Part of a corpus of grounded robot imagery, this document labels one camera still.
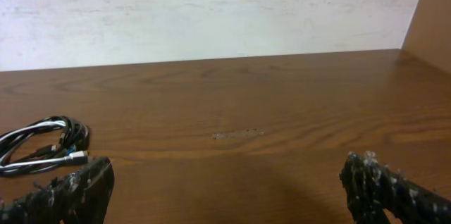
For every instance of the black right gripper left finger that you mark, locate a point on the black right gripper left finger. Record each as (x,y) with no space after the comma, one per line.
(79,197)

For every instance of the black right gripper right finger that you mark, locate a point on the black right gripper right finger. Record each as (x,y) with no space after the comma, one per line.
(373,189)

